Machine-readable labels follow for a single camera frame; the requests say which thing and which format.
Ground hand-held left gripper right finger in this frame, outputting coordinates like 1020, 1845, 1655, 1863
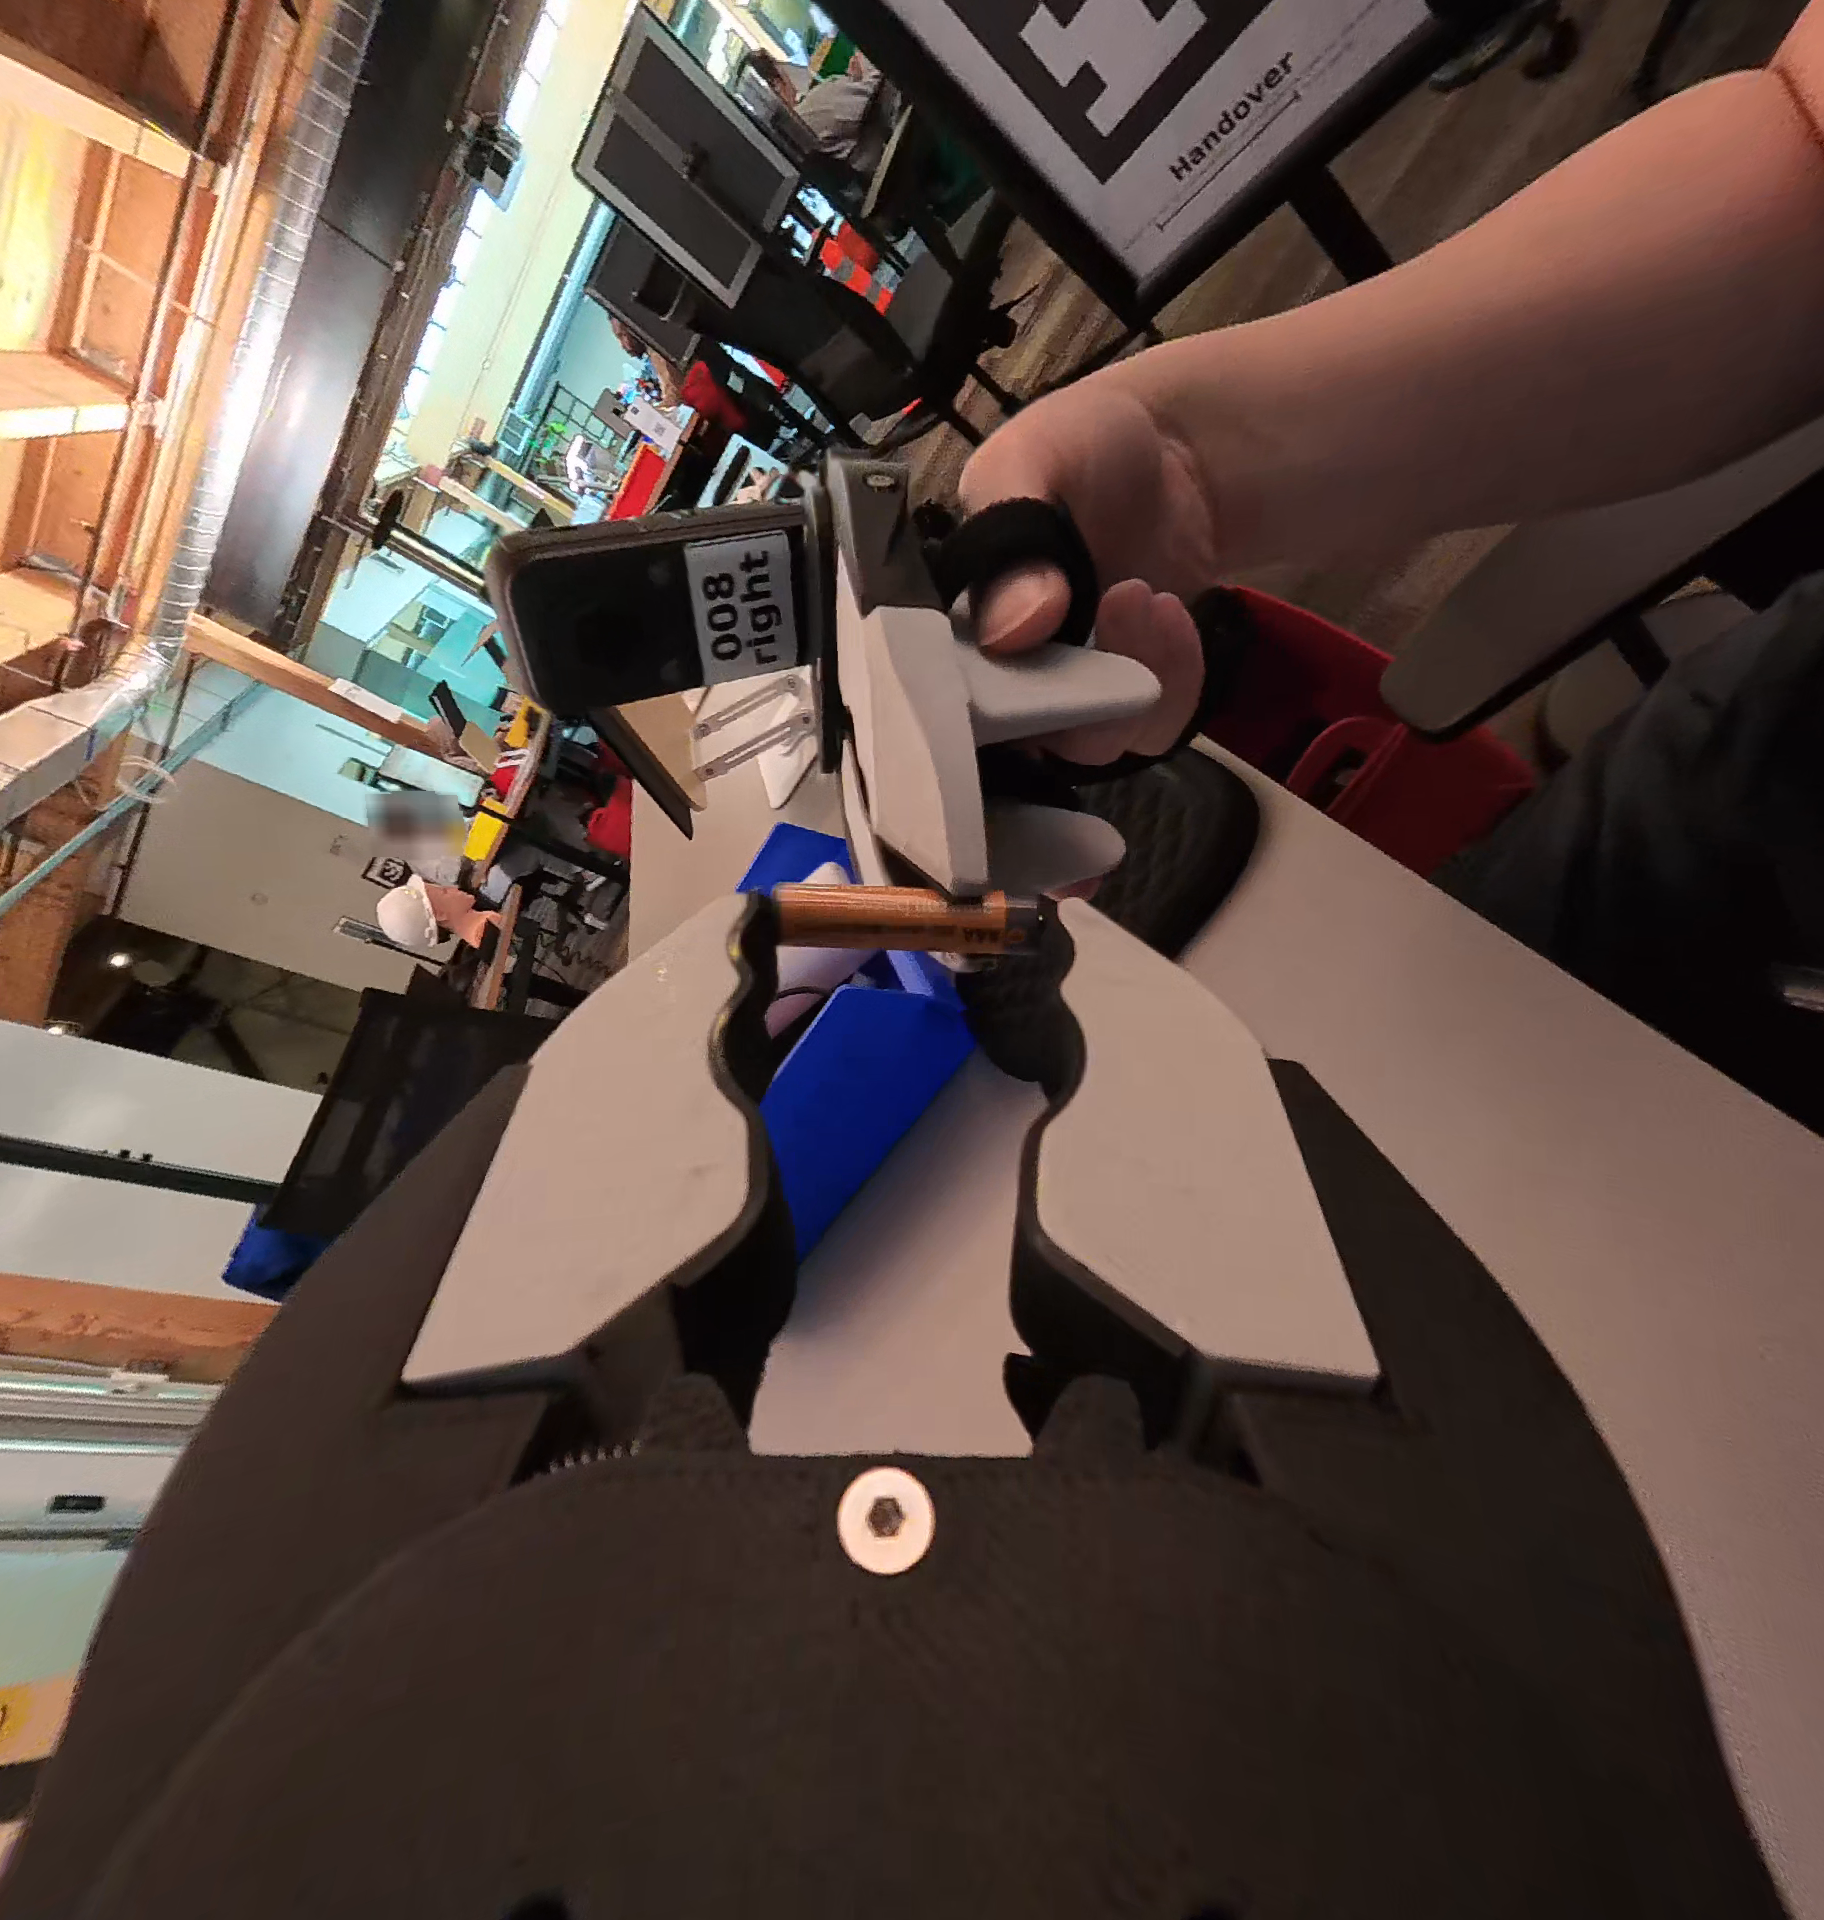
1005, 898, 1384, 1454

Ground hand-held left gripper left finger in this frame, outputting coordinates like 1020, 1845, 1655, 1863
400, 893, 797, 1419

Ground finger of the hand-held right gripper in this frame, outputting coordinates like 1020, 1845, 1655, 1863
841, 599, 993, 893
986, 794, 1128, 904

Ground copper black battery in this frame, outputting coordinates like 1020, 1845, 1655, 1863
774, 882, 1047, 962

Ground person's right forearm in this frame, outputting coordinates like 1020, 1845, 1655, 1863
1151, 30, 1824, 603

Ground person's right hand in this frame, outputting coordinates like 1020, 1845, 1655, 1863
954, 358, 1274, 770

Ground black mesh chair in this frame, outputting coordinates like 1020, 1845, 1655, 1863
1106, 747, 1262, 962

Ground black monitor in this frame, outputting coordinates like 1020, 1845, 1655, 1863
274, 990, 548, 1234

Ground blue plastic bin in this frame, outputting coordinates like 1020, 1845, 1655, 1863
741, 825, 978, 1253
224, 1213, 348, 1304

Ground red plastic bin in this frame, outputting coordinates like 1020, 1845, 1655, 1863
1235, 584, 1537, 879

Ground black cabinet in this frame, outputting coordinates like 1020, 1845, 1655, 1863
574, 7, 809, 228

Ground person's dark trousers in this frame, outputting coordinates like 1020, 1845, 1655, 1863
1436, 554, 1824, 1173

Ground black white marker board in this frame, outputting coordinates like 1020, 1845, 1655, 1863
884, 0, 1453, 294

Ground silver spiral duct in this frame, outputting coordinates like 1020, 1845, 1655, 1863
139, 89, 348, 709

